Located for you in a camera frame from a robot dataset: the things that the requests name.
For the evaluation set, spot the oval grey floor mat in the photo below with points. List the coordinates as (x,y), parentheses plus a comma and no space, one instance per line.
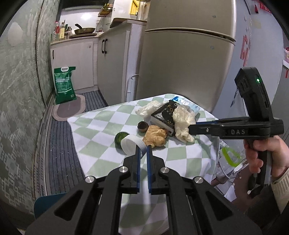
(61,112)

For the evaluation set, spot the white kitchen cabinets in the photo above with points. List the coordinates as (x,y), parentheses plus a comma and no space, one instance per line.
(103,62)

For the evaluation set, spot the cream knit sleeve forearm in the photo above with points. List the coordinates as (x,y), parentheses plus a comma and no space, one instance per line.
(280,189)

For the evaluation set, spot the black Face tissue pack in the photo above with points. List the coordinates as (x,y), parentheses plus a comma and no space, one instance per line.
(163,117)

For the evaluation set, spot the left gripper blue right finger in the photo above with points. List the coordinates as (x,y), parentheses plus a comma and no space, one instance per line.
(152,172)

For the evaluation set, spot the small brown cup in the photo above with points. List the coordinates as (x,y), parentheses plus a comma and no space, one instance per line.
(142,126)

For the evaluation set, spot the person's right hand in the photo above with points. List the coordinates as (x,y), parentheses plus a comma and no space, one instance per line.
(279,151)

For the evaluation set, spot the green rice bag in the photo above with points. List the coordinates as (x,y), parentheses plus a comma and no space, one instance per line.
(63,85)

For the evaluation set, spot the beige refrigerator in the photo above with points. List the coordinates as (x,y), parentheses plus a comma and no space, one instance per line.
(187,50)

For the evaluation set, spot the dark green trash bin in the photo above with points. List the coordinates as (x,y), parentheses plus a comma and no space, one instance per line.
(42,204)

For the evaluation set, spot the blue cartoon tissue pack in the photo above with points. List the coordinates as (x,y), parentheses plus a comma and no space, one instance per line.
(187,105)

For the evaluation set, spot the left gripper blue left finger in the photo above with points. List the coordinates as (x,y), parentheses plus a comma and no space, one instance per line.
(135,171)

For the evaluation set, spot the frying pan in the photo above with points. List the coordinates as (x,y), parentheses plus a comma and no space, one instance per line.
(81,30)

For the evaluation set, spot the white plastic bottle cap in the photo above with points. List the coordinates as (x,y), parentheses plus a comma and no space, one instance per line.
(129,144)

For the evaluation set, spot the brown paper ball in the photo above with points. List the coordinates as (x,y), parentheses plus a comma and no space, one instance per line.
(155,136)

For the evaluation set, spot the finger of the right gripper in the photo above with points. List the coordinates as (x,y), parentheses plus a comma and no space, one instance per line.
(204,128)

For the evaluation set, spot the green lime half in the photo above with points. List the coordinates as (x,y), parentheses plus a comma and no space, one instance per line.
(118,138)

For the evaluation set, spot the condiment bottles group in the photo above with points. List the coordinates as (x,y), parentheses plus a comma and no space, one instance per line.
(61,32)

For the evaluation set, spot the striped blue floor carpet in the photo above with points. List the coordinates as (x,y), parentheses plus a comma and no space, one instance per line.
(56,168)

